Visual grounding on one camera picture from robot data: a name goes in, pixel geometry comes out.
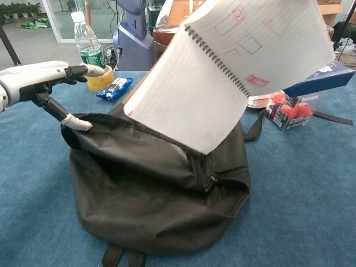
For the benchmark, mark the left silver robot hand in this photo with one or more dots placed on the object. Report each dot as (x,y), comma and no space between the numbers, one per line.
(27,78)

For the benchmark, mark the black fabric backpack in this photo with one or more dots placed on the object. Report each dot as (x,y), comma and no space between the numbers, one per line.
(139,194)

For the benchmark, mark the kraft cover spiral notebook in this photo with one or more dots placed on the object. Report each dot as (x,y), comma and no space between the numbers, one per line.
(194,97)

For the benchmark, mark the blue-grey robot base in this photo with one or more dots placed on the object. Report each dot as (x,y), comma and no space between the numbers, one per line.
(133,50)

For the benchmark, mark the dark table leg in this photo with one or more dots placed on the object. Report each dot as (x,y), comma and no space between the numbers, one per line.
(11,47)

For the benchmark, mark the green cloth on floor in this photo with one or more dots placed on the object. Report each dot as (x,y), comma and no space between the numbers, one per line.
(36,23)

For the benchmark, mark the green potted plants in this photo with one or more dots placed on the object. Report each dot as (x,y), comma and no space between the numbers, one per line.
(19,9)

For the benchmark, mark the clear plastic water bottle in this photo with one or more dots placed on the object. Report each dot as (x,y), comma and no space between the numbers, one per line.
(87,41)

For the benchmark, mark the yellow tape roll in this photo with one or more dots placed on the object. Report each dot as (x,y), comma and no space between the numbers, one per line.
(100,83)

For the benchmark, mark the blue cookie packet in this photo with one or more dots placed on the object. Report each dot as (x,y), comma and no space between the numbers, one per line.
(115,88)

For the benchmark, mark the brown mahjong table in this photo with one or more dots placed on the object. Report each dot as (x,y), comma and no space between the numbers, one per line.
(164,39)

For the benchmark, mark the clear box with red cups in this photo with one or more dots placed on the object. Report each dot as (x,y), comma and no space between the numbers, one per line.
(292,116)

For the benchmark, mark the dark blue long box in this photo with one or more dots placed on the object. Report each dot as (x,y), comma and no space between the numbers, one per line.
(328,80)

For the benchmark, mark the blue tablecloth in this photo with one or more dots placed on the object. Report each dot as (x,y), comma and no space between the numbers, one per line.
(306,194)

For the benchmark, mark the cardboard box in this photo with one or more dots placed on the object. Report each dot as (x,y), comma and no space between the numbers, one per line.
(331,9)

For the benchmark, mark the black tripod stand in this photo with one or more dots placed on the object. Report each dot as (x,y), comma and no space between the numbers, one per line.
(337,44)

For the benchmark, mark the white frame glass partition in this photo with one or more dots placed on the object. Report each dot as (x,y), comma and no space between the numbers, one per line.
(53,22)

